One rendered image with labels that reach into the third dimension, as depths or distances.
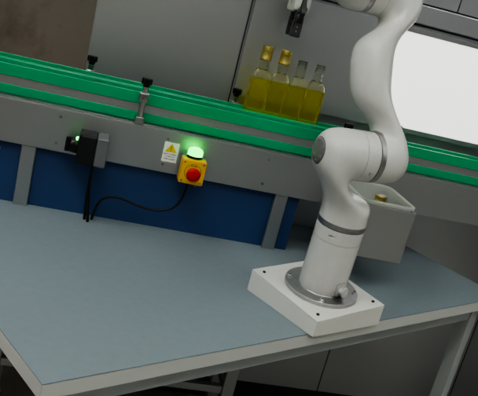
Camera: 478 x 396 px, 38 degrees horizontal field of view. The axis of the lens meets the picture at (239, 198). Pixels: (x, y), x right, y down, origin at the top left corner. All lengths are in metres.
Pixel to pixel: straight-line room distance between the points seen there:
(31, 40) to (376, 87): 3.55
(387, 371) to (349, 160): 1.40
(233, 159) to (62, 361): 0.90
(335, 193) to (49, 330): 0.70
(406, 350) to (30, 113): 1.66
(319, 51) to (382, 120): 0.68
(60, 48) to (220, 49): 2.85
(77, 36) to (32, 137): 3.10
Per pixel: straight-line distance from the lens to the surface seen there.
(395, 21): 1.73
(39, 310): 1.52
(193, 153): 1.96
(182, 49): 2.27
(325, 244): 1.71
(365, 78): 1.67
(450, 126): 2.52
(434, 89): 2.47
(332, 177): 1.61
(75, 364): 1.36
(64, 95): 2.01
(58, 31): 5.01
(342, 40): 2.33
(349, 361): 2.78
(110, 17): 2.26
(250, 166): 2.05
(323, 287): 1.75
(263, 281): 1.78
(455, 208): 2.41
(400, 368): 2.87
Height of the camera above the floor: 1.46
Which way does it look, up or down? 16 degrees down
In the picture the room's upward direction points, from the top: 14 degrees clockwise
